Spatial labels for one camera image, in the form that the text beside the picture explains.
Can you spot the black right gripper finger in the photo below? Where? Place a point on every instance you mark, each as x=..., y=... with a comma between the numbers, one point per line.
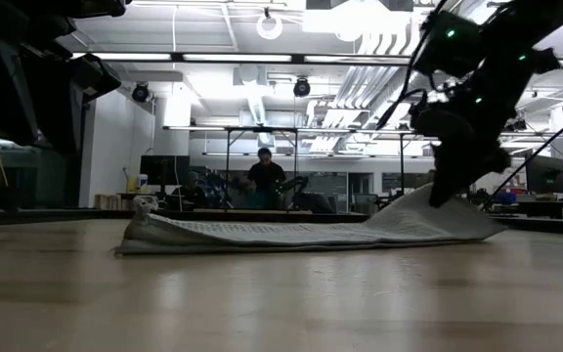
x=443, y=181
x=464, y=176

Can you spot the grey waffle microfiber towel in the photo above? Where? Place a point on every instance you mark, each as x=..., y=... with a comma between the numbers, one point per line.
x=311, y=232

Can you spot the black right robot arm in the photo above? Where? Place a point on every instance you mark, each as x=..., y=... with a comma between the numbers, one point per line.
x=531, y=29

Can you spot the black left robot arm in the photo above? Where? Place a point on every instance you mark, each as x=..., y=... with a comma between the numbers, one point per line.
x=17, y=73

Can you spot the black background robot arm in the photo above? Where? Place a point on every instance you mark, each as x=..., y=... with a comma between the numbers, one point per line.
x=297, y=188

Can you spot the blue box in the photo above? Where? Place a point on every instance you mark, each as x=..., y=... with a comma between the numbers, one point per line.
x=507, y=198

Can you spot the black computer monitor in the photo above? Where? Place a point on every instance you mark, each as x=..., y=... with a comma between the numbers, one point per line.
x=164, y=170
x=545, y=173

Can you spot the grey mesh office chair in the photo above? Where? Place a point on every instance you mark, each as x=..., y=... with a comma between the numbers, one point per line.
x=367, y=203

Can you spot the black background desk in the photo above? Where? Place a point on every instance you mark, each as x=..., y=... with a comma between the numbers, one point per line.
x=545, y=207

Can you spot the person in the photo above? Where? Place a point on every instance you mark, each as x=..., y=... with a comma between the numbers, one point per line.
x=191, y=195
x=267, y=176

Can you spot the round white ceiling lamp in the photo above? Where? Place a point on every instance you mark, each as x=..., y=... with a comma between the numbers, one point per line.
x=262, y=31

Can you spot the white container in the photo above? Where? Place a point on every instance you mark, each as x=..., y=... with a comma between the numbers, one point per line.
x=142, y=184

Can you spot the yellow container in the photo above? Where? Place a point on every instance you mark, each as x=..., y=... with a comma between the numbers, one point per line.
x=132, y=185

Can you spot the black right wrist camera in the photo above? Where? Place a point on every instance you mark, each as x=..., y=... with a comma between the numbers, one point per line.
x=423, y=119

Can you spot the black dome ceiling camera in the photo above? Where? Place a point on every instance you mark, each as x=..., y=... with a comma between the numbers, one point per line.
x=141, y=93
x=302, y=88

